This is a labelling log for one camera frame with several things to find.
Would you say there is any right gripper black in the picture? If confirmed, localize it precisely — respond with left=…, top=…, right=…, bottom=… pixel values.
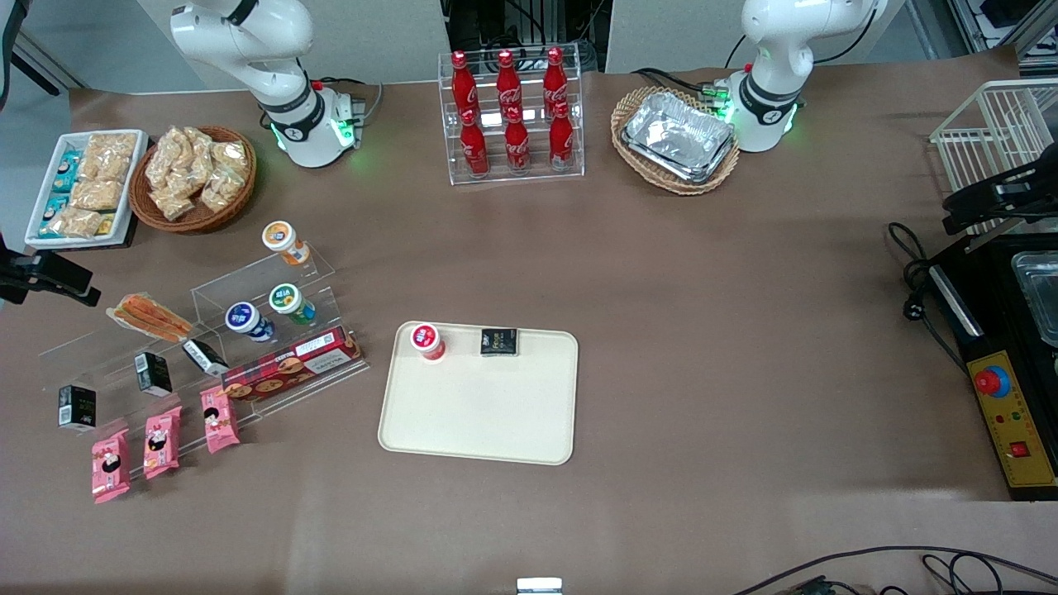
left=0, top=248, right=102, bottom=308

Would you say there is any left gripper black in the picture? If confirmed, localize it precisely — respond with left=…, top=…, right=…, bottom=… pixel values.
left=942, top=161, right=1058, bottom=236

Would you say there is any orange sandwich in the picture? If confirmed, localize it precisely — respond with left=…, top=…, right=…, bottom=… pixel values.
left=106, top=293, right=193, bottom=345

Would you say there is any white rectangular snack tray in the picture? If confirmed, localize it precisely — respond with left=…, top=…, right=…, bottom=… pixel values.
left=24, top=129, right=150, bottom=250

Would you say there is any steel machine tray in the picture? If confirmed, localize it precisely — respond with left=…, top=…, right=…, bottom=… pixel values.
left=1009, top=250, right=1058, bottom=349

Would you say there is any aluminium foil tray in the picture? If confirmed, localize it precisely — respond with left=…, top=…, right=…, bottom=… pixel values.
left=621, top=90, right=737, bottom=185

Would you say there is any cream plastic tray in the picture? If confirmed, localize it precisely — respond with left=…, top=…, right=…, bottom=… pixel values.
left=378, top=321, right=579, bottom=466

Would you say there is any rice cracker pack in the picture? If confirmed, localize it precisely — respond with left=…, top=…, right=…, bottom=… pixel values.
left=45, top=207, right=105, bottom=241
left=69, top=177, right=126, bottom=212
left=82, top=132, right=138, bottom=183

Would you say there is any black sealing machine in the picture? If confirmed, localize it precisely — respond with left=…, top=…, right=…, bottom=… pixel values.
left=926, top=236, right=1058, bottom=502

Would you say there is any small black box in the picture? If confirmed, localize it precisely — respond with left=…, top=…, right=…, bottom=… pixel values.
left=134, top=351, right=174, bottom=397
left=181, top=338, right=231, bottom=378
left=57, top=384, right=98, bottom=433

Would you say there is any clear bag of puffed snacks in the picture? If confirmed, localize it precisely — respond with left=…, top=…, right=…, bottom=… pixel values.
left=200, top=169, right=242, bottom=214
left=210, top=140, right=250, bottom=180
left=146, top=131, right=185, bottom=190
left=169, top=126, right=217, bottom=170
left=150, top=183, right=196, bottom=222

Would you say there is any brown wicker basket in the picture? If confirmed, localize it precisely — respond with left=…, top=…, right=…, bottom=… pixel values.
left=128, top=126, right=258, bottom=235

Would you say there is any blue lid cup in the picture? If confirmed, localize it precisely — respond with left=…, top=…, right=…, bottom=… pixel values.
left=224, top=301, right=276, bottom=344

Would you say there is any pink snack packet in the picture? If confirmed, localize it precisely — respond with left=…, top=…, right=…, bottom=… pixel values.
left=90, top=429, right=132, bottom=505
left=200, top=385, right=241, bottom=455
left=142, top=406, right=183, bottom=481

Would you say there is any red emergency stop button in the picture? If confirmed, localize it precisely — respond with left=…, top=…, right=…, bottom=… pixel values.
left=973, top=365, right=1012, bottom=400

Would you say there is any clear acrylic tiered stand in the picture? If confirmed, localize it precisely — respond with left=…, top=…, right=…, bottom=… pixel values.
left=37, top=246, right=371, bottom=465

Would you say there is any green lid cup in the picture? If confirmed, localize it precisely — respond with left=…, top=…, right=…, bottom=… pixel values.
left=268, top=283, right=317, bottom=326

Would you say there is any orange lid cup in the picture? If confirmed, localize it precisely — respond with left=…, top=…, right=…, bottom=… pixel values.
left=261, top=220, right=312, bottom=267

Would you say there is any red cookie box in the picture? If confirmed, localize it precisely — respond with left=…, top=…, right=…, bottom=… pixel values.
left=221, top=326, right=364, bottom=403

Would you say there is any red lid yogurt cup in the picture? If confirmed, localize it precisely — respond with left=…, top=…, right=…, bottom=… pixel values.
left=410, top=322, right=448, bottom=364

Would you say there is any light wicker basket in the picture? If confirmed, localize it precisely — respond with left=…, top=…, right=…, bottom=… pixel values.
left=610, top=86, right=741, bottom=197

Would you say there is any clear acrylic bottle rack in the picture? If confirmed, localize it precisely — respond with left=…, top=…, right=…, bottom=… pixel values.
left=437, top=45, right=586, bottom=186

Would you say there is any red cola bottle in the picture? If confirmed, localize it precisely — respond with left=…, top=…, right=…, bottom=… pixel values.
left=503, top=107, right=532, bottom=174
left=459, top=109, right=491, bottom=177
left=495, top=49, right=524, bottom=117
left=542, top=46, right=570, bottom=112
left=548, top=102, right=576, bottom=171
left=450, top=50, right=481, bottom=118

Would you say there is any white wire basket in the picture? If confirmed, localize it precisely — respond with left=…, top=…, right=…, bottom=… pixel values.
left=929, top=79, right=1058, bottom=242

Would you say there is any black power cable with plug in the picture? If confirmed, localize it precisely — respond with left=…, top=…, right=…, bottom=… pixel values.
left=888, top=221, right=970, bottom=374

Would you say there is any grey aluminium frame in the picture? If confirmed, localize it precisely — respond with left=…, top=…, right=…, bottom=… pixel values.
left=942, top=0, right=1058, bottom=67

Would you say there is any black floor cable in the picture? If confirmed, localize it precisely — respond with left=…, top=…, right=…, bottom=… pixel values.
left=727, top=544, right=1058, bottom=595

